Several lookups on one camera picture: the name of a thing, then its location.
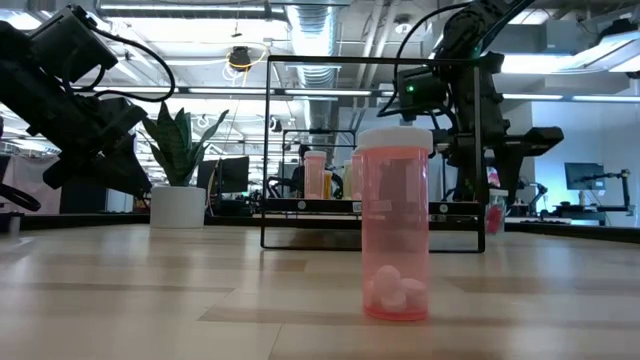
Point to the small pink pill bottle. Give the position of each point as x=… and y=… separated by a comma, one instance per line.
x=315, y=175
x=395, y=225
x=356, y=175

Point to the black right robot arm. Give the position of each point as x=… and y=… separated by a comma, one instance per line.
x=470, y=30

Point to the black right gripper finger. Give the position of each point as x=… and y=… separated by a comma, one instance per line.
x=470, y=172
x=530, y=139

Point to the long ceiling light strip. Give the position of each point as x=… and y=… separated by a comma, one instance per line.
x=225, y=91
x=325, y=92

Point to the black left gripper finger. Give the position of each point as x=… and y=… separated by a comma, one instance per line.
x=125, y=117
x=122, y=167

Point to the green snake plant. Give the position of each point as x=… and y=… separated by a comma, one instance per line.
x=175, y=150

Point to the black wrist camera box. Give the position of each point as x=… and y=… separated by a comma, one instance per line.
x=75, y=45
x=425, y=95

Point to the white plant pot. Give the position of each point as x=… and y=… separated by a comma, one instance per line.
x=177, y=207

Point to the small bottle with red pills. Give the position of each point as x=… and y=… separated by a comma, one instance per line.
x=495, y=217

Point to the large orange pill bottle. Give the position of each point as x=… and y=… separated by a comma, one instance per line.
x=327, y=186

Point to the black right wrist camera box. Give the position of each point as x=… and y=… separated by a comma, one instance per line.
x=425, y=95

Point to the black aluminium table frame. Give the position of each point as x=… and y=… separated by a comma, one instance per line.
x=75, y=220

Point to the wooden shelf with black frame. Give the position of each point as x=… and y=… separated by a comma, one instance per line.
x=320, y=206

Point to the silver ceiling air duct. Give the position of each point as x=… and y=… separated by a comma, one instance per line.
x=315, y=50

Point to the small yellow pill bottle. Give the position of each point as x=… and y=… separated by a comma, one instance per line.
x=347, y=181

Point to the person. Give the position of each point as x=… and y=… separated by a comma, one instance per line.
x=298, y=180

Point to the black desk monitor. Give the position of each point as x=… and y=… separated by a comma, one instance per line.
x=232, y=175

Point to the black monitor on stand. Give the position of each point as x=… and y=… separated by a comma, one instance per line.
x=582, y=176

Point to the black hanging ceiling device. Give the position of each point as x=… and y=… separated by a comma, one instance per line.
x=240, y=59

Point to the black background robot arm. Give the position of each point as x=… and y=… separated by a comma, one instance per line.
x=625, y=192

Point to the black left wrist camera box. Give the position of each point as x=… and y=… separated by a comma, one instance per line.
x=75, y=45

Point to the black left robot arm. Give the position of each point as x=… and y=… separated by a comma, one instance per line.
x=30, y=100

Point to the black background rig frame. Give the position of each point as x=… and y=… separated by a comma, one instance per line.
x=320, y=131

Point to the screen with red picture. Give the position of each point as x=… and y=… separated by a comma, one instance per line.
x=494, y=177

